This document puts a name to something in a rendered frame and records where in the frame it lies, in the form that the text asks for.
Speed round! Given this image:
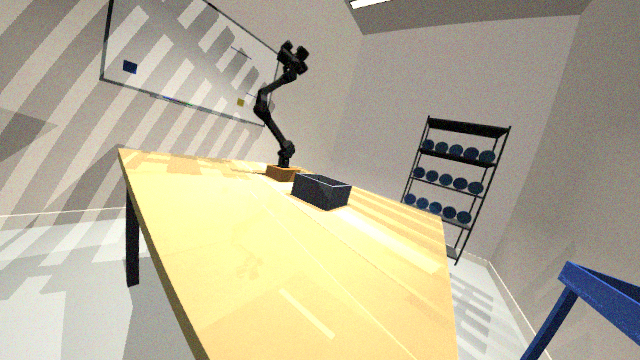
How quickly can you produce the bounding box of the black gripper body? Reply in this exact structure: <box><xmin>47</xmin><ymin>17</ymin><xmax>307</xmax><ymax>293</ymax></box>
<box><xmin>281</xmin><ymin>40</ymin><xmax>308</xmax><ymax>75</ymax></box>

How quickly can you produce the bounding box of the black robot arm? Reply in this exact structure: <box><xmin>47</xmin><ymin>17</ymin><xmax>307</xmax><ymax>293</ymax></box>
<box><xmin>253</xmin><ymin>46</ymin><xmax>309</xmax><ymax>168</ymax></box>

